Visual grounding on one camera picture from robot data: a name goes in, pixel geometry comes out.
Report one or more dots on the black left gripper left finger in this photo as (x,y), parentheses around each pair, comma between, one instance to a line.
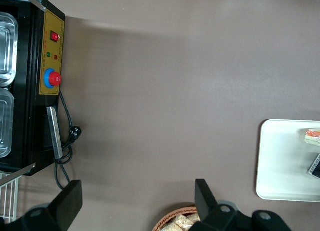
(65,206)

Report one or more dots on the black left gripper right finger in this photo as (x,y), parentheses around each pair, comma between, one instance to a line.
(207,206)

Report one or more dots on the triangle sandwich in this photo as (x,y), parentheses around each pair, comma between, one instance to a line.
(312,137)

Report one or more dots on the beige plastic tray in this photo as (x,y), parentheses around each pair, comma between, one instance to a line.
(280,166)

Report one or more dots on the clear bagged cracker packet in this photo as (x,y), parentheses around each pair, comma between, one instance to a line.
(193,217)
(171,227)
(182,221)

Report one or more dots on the round brown wicker basket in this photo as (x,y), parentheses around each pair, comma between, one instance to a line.
(165,216)

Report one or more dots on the black machine yellow panel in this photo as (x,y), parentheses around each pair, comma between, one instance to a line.
(32,116)

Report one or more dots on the steel food container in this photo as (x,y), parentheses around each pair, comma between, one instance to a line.
(6,121)
(7,48)

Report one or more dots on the black carton gold print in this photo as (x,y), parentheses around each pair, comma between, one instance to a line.
(315,168)

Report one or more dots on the red emergency button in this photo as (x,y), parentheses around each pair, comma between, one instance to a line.
(55,78)

